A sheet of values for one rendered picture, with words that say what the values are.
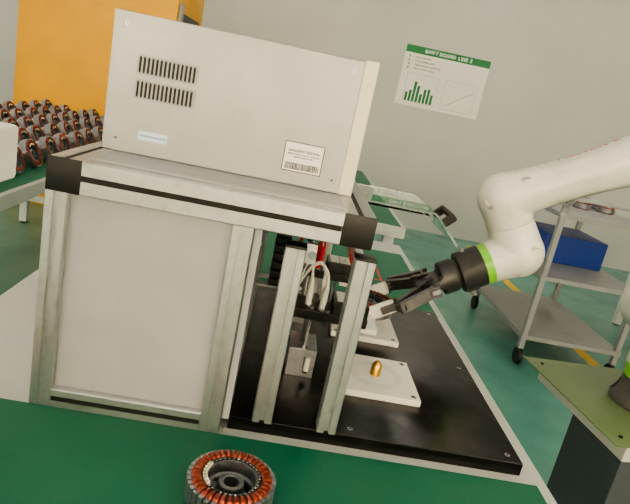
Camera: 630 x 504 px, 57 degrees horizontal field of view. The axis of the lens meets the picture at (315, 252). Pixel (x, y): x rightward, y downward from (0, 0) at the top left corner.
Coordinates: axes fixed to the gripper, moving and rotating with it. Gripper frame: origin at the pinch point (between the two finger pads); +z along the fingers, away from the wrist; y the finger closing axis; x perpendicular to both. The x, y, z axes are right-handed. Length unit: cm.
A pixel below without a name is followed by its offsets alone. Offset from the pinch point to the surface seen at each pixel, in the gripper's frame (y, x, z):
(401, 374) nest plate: -22.1, -7.1, -1.4
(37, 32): 324, 147, 162
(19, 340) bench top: -28, 25, 60
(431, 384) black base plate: -21.7, -11.4, -6.2
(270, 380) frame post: -43.5, 10.7, 17.6
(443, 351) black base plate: -4.6, -14.8, -12.0
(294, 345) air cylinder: -26.7, 7.6, 15.0
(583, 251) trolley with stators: 218, -100, -133
